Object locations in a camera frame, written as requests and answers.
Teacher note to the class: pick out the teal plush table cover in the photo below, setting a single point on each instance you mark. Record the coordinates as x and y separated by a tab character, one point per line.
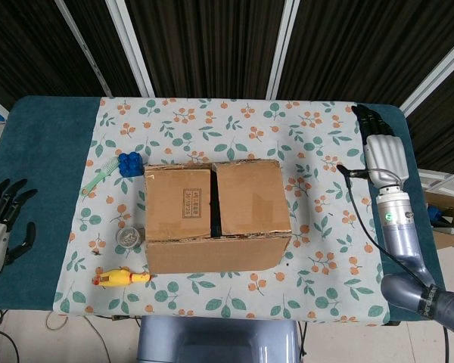
38	159

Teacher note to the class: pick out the small blue plastic object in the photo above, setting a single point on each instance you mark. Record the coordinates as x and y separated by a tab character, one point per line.
434	215

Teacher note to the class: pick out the green plastic comb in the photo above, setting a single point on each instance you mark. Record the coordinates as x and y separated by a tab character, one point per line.
98	181

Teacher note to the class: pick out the blue-grey robot torso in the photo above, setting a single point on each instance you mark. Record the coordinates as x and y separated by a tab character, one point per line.
219	340

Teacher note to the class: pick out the wide white frame post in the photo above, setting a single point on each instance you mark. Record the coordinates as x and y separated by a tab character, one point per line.
283	49
130	49
435	75

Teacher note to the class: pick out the floral fruit print tablecloth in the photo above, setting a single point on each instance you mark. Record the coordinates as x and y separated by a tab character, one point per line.
227	128

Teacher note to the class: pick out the thin white frame post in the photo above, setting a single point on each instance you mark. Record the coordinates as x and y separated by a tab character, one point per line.
85	49

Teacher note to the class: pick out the blue building block toy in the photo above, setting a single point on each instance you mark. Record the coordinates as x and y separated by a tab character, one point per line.
130	164

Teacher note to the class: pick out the open background cardboard box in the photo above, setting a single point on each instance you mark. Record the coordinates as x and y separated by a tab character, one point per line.
444	200

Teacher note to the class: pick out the clear round pin container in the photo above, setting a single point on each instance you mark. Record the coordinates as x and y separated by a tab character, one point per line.
127	237

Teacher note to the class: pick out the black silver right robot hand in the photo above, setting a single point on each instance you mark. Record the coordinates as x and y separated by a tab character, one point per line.
386	155

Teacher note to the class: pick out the yellow rubber chicken toy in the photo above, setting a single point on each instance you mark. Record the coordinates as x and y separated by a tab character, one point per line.
117	278

